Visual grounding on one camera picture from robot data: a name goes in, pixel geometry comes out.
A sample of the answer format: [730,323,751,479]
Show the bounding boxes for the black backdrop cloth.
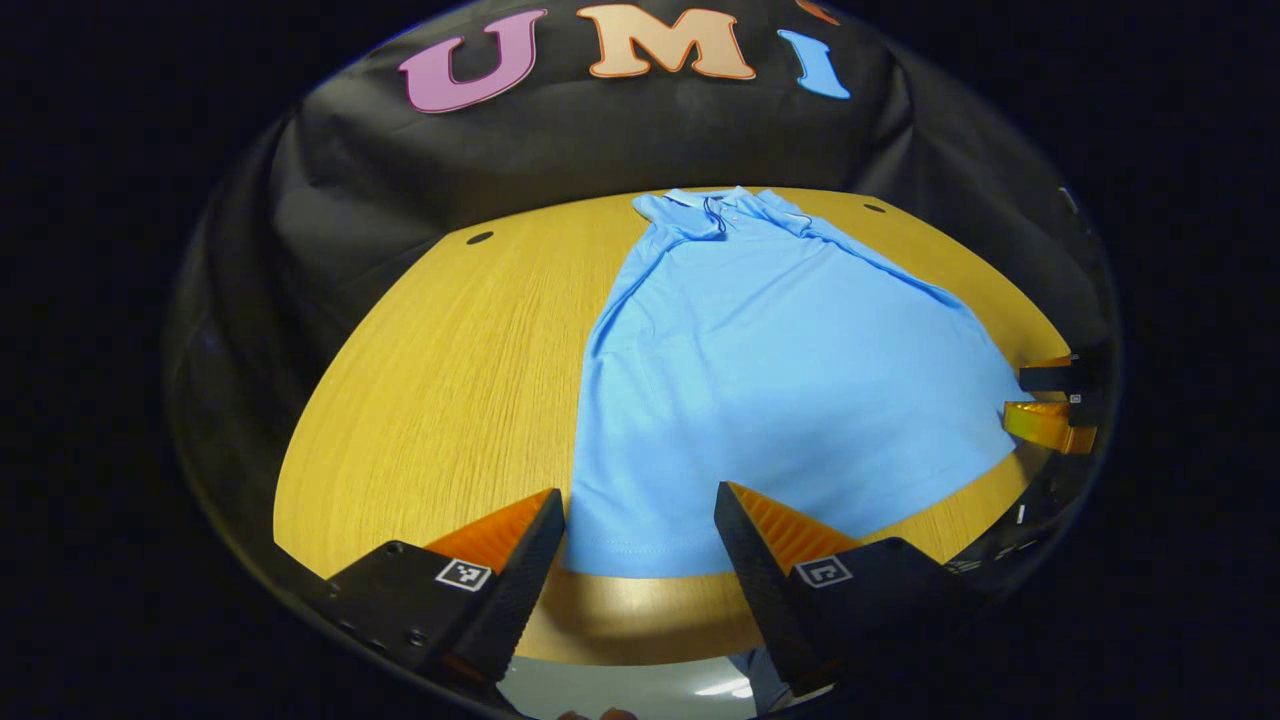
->
[165,0,1121,561]

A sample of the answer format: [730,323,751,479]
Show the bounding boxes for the light blue T-shirt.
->
[562,185,1036,581]

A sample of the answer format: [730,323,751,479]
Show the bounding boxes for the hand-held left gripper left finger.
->
[320,488,566,686]

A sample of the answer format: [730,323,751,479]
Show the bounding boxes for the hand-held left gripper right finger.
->
[713,480,961,701]

